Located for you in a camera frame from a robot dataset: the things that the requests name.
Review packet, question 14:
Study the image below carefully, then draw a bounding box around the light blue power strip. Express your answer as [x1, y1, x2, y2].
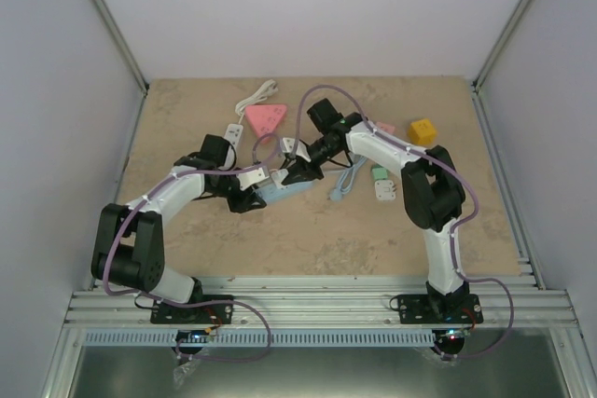
[256, 180, 313, 205]

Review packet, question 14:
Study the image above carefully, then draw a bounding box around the pink socket base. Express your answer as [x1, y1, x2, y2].
[244, 103, 287, 138]

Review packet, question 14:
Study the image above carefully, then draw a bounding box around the white power strip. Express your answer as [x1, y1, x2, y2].
[224, 123, 244, 149]

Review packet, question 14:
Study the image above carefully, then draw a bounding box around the green plug adapter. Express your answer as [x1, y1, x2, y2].
[370, 164, 389, 182]

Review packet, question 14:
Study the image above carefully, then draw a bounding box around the white plug adapter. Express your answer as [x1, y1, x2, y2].
[374, 179, 396, 202]

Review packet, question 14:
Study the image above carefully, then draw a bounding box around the white power cable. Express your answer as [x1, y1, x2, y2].
[234, 80, 282, 123]

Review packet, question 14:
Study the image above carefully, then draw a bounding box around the pink cube socket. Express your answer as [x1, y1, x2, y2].
[376, 122, 396, 134]

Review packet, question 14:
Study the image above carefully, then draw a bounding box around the yellow cube socket adapter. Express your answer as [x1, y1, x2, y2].
[407, 118, 437, 146]

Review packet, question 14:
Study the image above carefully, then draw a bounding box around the white charger with ribbon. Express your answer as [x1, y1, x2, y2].
[270, 169, 288, 188]

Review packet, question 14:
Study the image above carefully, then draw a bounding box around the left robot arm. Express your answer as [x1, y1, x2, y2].
[90, 134, 266, 323]

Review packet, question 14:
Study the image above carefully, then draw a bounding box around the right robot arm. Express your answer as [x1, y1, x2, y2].
[281, 99, 469, 323]

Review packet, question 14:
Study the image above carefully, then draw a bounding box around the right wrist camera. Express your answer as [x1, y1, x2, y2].
[280, 137, 312, 162]

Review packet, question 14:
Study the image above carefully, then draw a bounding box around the light blue coiled cable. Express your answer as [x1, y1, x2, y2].
[326, 155, 369, 202]

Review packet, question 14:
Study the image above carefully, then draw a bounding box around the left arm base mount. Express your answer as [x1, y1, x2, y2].
[150, 295, 234, 325]

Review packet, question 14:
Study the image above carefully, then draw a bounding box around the light blue cable duct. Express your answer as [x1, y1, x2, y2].
[84, 329, 435, 348]

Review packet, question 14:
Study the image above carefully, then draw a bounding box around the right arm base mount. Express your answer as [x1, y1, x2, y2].
[388, 294, 484, 325]

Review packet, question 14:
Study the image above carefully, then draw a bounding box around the aluminium rail frame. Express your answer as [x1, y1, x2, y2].
[64, 275, 577, 329]

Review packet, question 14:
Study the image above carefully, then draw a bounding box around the left aluminium corner post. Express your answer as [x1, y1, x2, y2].
[90, 0, 149, 96]

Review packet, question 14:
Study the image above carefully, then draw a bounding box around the aluminium corner post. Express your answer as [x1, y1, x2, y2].
[470, 0, 535, 94]
[90, 0, 149, 96]

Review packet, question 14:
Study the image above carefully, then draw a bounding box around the right aluminium corner post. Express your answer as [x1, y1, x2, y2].
[470, 0, 535, 94]

